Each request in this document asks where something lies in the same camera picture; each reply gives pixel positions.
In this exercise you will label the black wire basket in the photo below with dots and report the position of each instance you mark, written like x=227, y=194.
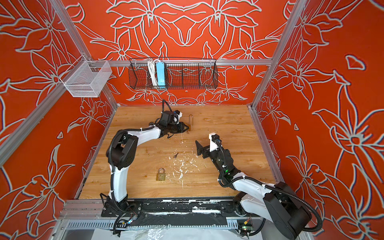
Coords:
x=180, y=74

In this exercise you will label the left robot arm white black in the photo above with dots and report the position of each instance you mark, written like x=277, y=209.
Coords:
x=122, y=151

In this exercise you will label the aluminium frame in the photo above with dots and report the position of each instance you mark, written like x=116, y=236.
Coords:
x=66, y=66

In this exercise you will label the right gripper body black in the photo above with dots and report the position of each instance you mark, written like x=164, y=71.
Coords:
x=216, y=157

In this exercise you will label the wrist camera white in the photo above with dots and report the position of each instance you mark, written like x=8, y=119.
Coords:
x=176, y=117
x=214, y=146

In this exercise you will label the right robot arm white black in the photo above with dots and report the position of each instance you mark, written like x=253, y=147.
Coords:
x=276, y=203

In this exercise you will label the large brass padlock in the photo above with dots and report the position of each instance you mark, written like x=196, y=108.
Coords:
x=190, y=123

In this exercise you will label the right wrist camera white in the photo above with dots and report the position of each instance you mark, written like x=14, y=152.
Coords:
x=214, y=146

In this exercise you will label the blue white box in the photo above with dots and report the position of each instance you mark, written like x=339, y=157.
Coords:
x=160, y=66

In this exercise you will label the small brass padlock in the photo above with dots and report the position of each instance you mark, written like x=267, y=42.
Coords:
x=161, y=175

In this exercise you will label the clear plastic bin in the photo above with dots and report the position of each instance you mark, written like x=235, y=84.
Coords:
x=84, y=81

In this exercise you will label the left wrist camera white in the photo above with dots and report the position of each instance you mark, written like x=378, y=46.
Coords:
x=176, y=117

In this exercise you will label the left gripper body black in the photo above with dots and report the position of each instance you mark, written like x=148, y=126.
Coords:
x=171, y=128

